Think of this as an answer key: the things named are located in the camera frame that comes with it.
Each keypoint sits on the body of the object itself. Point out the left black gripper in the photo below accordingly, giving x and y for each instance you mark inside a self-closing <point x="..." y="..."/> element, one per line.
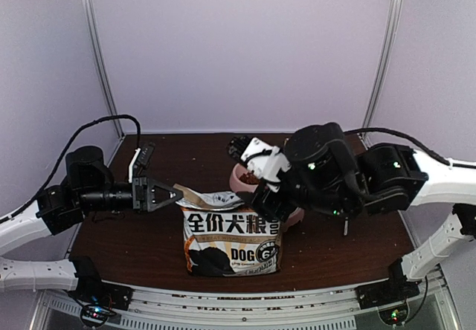
<point x="146" y="184"/>

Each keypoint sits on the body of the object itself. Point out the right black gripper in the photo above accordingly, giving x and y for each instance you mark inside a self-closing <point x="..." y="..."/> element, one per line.
<point x="264" y="204"/>

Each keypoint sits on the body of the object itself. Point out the pink double pet bowl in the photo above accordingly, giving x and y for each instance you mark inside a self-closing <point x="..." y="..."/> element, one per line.
<point x="237" y="186"/>

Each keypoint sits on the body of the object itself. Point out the dog food bag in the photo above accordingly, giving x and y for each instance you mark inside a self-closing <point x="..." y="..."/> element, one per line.
<point x="223" y="237"/>

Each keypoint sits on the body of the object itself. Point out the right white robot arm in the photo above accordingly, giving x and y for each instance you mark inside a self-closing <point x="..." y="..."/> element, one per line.
<point x="316" y="169"/>

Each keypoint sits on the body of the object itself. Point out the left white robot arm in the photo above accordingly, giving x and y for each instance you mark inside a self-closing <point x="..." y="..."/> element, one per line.
<point x="89" y="186"/>

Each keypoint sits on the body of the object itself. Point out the brown dog kibble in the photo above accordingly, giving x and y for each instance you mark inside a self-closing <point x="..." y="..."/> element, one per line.
<point x="249" y="178"/>

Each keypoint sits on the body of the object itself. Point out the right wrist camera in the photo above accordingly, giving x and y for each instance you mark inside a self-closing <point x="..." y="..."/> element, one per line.
<point x="263" y="160"/>

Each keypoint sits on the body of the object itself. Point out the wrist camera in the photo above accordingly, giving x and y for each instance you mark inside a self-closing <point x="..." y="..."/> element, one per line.
<point x="263" y="160"/>
<point x="140" y="160"/>

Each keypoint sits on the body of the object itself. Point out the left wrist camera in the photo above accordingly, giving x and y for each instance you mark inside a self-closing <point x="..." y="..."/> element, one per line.
<point x="140" y="160"/>

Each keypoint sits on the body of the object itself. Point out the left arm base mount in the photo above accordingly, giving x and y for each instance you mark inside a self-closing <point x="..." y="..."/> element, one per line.
<point x="101" y="303"/>

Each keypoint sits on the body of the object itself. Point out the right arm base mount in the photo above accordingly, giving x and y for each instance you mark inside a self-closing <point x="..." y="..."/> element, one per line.
<point x="390" y="296"/>

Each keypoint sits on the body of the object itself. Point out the left aluminium frame post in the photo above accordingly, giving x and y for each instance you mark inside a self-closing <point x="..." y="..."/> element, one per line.
<point x="88" y="6"/>

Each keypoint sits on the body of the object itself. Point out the aluminium frame post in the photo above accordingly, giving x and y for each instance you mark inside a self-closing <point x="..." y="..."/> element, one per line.
<point x="391" y="28"/>
<point x="88" y="6"/>

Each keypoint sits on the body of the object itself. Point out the right aluminium frame post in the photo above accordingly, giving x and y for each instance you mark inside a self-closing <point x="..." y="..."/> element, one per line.
<point x="391" y="28"/>

